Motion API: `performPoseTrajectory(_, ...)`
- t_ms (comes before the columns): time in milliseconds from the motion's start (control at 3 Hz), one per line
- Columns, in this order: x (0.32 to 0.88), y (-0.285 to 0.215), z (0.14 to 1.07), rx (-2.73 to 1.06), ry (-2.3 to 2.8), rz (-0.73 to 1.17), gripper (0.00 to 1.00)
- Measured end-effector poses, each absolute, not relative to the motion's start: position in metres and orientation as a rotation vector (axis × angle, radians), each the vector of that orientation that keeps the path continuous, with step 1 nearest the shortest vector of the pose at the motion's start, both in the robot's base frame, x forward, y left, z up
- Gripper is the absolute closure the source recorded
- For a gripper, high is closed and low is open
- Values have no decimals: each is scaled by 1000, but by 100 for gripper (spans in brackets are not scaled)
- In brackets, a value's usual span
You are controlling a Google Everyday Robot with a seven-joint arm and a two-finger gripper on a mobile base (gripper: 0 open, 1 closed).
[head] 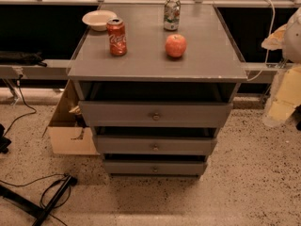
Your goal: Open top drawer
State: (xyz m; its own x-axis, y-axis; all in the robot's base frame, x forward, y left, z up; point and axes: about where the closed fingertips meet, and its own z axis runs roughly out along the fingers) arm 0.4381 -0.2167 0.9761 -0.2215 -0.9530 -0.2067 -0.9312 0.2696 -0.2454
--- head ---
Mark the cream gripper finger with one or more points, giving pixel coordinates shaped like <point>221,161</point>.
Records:
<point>285,96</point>

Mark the grey top drawer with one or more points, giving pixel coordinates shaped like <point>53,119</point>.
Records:
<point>150,114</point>

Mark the grey drawer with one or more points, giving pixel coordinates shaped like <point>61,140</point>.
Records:
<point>155,145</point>
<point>154,167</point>
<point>150,114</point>

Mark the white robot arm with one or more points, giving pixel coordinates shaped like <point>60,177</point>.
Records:
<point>287,38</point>

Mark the grey drawer cabinet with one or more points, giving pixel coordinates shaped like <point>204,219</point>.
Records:
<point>208,72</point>

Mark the grey middle drawer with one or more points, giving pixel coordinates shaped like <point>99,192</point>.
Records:
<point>155,145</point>

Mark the grey bottom drawer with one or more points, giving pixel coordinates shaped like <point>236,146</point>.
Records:
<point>154,167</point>

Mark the red apple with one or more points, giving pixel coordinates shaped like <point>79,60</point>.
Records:
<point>175,45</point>

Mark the green white soda can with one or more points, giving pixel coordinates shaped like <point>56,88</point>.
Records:
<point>172,11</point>

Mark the red cola can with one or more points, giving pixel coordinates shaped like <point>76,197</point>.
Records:
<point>117,37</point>

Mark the white bowl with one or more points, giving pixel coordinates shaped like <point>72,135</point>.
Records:
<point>98,19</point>

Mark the cardboard box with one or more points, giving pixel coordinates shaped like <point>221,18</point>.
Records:
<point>67,129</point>

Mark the metal frame rail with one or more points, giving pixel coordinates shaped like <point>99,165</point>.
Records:
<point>58,70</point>

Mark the black bag on rail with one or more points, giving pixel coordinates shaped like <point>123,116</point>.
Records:
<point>23,58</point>

